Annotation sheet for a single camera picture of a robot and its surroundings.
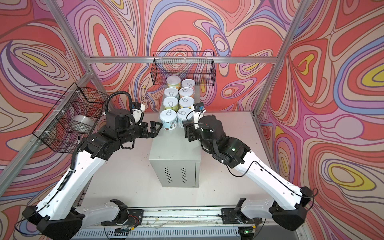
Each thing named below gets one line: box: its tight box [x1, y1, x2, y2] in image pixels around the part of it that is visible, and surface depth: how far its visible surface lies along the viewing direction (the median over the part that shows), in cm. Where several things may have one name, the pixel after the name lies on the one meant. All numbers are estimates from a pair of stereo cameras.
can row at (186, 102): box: [178, 96, 195, 110], surface depth 71 cm
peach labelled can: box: [179, 87, 195, 99], surface depth 76 cm
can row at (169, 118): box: [159, 109, 177, 131], surface depth 65 cm
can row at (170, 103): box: [162, 96, 179, 110], surface depth 70 cm
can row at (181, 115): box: [176, 108, 192, 129], surface depth 66 cm
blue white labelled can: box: [164, 87, 179, 99], surface depth 75 cm
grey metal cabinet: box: [149, 121, 201, 188], surface depth 65 cm
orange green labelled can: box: [166, 75, 182, 90], surface depth 78 cm
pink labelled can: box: [181, 79, 196, 94], surface depth 80 cm
